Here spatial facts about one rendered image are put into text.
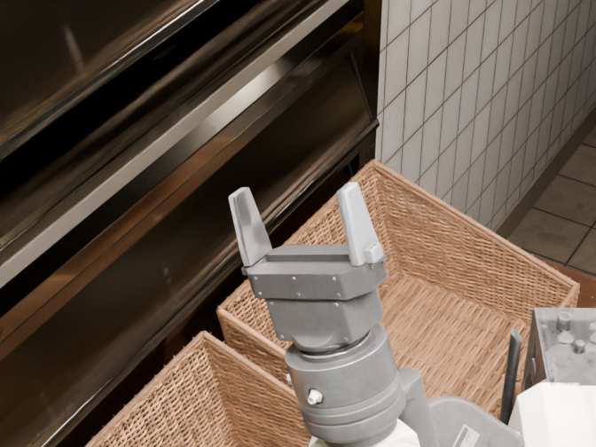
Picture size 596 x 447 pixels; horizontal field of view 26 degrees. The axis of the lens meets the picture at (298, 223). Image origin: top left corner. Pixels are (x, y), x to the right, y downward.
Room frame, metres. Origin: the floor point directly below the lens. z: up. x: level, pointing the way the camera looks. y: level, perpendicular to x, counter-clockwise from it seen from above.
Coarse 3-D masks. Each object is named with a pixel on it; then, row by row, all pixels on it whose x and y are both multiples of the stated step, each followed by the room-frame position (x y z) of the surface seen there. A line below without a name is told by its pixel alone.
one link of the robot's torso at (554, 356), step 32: (544, 320) 1.06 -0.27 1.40; (576, 320) 1.06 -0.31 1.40; (512, 352) 0.98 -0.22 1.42; (544, 352) 1.01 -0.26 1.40; (576, 352) 1.00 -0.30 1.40; (512, 384) 0.98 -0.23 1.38; (544, 384) 0.96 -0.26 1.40; (576, 384) 0.96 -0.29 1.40; (512, 416) 0.96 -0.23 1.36; (544, 416) 0.91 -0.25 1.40; (576, 416) 0.91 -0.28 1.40
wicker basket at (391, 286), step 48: (384, 192) 2.13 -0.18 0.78; (288, 240) 1.88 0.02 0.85; (336, 240) 1.98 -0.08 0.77; (384, 240) 2.10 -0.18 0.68; (432, 240) 2.06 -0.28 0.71; (480, 240) 2.01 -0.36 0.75; (240, 288) 1.74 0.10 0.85; (384, 288) 2.05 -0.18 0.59; (432, 288) 2.05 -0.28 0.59; (576, 288) 1.89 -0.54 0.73; (240, 336) 1.67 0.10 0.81; (432, 336) 1.90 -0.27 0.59; (480, 336) 1.90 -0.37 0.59; (528, 336) 1.90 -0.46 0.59; (288, 384) 1.61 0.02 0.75; (432, 384) 1.77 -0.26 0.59; (480, 384) 1.77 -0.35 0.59
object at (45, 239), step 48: (240, 0) 1.81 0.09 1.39; (288, 0) 1.79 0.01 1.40; (336, 0) 1.78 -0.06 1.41; (192, 48) 1.66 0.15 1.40; (240, 48) 1.64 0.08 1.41; (288, 48) 1.66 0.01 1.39; (96, 96) 1.54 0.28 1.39; (144, 96) 1.52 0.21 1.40; (48, 144) 1.41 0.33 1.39; (96, 144) 1.40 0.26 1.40; (0, 192) 1.30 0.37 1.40; (48, 192) 1.29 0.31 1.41; (96, 192) 1.28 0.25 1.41; (48, 240) 1.20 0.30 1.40
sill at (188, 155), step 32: (320, 32) 2.09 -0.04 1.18; (352, 32) 2.14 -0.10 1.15; (288, 64) 1.97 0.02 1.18; (320, 64) 2.04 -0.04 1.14; (256, 96) 1.87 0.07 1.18; (224, 128) 1.77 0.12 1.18; (160, 160) 1.68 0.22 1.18; (192, 160) 1.69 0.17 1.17; (128, 192) 1.59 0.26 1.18; (160, 192) 1.62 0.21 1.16; (96, 224) 1.51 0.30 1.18; (128, 224) 1.55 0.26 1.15; (64, 256) 1.44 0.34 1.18; (96, 256) 1.48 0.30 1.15; (0, 288) 1.37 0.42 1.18; (32, 288) 1.37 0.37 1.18; (0, 320) 1.30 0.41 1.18
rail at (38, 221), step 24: (312, 0) 1.73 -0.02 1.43; (288, 24) 1.67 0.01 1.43; (264, 48) 1.61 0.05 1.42; (216, 72) 1.53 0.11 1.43; (192, 96) 1.47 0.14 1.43; (168, 120) 1.42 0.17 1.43; (120, 144) 1.36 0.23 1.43; (144, 144) 1.37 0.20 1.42; (96, 168) 1.30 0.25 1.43; (120, 168) 1.32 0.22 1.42; (72, 192) 1.25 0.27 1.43; (48, 216) 1.21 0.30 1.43; (0, 240) 1.16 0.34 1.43; (24, 240) 1.17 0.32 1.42; (0, 264) 1.13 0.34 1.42
